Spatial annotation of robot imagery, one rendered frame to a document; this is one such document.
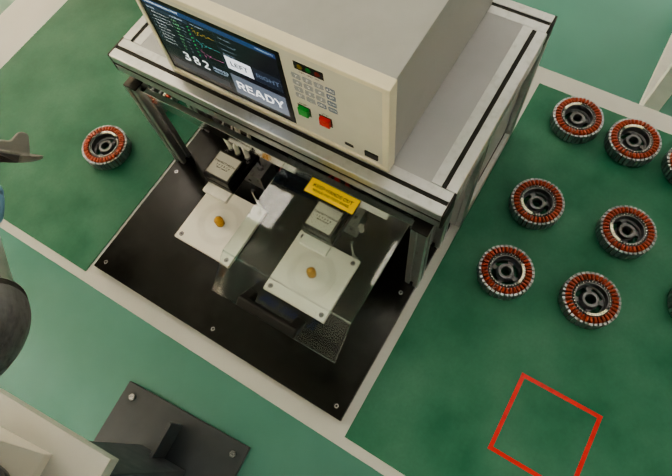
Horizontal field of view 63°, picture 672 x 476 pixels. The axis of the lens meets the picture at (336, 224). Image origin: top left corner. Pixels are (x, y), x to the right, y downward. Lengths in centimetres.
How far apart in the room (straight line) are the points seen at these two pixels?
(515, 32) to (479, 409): 70
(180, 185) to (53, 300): 107
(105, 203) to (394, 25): 88
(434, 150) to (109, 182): 84
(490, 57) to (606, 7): 181
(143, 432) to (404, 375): 111
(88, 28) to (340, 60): 114
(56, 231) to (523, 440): 111
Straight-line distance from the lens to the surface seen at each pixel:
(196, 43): 91
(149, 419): 201
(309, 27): 77
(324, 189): 91
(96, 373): 213
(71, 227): 142
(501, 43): 103
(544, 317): 120
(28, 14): 190
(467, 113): 93
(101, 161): 142
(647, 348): 125
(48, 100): 165
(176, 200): 131
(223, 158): 115
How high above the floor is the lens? 187
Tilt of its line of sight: 66 degrees down
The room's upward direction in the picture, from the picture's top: 11 degrees counter-clockwise
